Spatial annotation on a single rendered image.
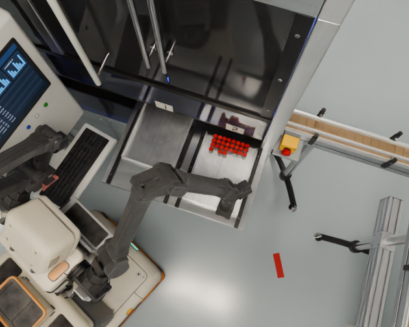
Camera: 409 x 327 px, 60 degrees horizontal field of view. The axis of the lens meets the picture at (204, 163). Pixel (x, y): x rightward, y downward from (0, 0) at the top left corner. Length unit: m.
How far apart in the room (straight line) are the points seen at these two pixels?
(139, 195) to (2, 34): 0.71
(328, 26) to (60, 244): 0.98
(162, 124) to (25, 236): 0.85
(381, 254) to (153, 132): 1.36
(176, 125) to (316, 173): 1.30
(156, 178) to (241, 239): 1.56
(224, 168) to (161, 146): 0.32
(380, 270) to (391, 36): 2.03
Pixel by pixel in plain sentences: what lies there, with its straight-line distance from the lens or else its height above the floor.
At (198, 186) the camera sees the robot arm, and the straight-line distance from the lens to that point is 1.16.
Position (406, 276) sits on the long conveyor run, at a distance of 1.81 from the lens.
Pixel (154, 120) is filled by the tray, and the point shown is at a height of 0.88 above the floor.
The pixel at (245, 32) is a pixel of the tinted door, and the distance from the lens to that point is 1.05.
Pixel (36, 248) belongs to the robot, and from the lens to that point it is 1.23.
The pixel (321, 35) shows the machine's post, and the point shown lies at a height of 1.75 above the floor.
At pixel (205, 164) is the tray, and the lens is 1.69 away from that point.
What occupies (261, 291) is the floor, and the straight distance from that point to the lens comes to 2.53.
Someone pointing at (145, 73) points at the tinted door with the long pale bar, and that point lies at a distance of 1.47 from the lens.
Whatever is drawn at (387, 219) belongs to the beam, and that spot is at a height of 0.55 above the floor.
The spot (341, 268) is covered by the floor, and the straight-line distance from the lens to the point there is 2.66.
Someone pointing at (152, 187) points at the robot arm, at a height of 1.53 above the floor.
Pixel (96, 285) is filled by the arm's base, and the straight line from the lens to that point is 1.32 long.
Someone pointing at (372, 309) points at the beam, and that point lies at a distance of 2.14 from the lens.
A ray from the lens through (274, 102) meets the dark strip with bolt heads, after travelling 1.31.
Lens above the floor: 2.50
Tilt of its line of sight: 73 degrees down
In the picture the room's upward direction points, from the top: straight up
